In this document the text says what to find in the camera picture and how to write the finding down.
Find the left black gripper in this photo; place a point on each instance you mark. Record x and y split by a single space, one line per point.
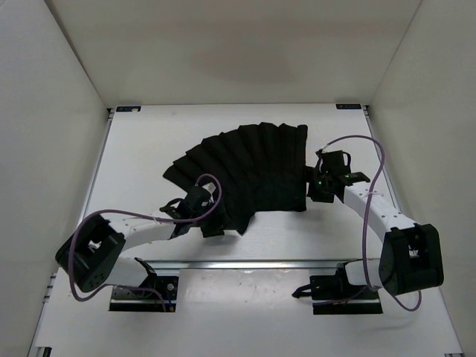
215 228

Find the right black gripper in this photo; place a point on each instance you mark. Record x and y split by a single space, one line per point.
312 173

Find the black pleated skirt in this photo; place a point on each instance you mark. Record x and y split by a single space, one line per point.
261 167

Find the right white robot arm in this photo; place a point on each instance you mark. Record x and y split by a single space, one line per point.
410 259

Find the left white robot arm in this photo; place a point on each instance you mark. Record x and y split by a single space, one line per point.
92 255

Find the right blue corner label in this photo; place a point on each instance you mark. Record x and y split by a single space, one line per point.
348 106

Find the blue corner label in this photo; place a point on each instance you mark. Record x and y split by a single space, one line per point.
128 108
348 106

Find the left blue corner label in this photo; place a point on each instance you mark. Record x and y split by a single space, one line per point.
128 108

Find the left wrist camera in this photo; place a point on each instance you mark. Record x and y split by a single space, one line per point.
211 188

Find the aluminium front rail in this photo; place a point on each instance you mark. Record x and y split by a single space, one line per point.
245 264

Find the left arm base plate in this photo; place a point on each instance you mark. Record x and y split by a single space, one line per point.
161 295

